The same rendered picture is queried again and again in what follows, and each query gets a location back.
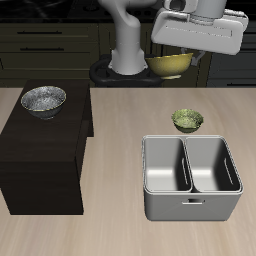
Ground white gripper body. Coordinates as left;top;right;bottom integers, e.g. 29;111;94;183
150;7;250;57

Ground yellow bowl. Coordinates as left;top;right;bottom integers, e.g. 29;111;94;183
145;52;195;81

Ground grey speckled bowl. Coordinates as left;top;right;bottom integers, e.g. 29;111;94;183
20;85;68;121

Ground green fluted dish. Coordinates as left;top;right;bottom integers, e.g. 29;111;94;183
170;108;205;135

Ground dark kitchen cupboards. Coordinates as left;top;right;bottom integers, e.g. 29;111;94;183
0;13;256;89

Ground white two-bin basket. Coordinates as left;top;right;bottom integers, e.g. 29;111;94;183
141;134;245;223

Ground dark wooden cabinet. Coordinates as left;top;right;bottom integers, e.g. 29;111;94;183
0;78;95;216

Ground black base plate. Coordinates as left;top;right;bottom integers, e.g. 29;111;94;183
88;54;165;88

